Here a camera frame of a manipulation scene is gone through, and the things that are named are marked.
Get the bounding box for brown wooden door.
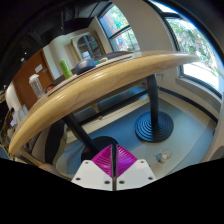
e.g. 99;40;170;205
11;49;54;111

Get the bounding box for black pedestal table leg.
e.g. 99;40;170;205
134;73;175;144
61;112;119;164

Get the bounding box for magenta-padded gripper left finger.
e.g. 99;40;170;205
71;144;117;192

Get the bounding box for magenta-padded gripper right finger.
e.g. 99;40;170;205
115;144;158;192

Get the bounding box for person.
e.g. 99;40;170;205
38;161;74;183
5;107;21;129

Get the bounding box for arched black-framed window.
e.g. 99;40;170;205
98;3;141;54

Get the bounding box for white chairs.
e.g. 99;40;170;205
13;104;31;124

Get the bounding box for white door sign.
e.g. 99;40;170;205
34;63;44;74

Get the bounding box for clear shaker bottle white lid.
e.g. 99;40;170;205
28;73;46;100

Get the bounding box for large black-framed window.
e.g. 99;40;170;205
146;0;224;98

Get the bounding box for arched glass-door cabinet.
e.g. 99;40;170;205
70;31;106;63

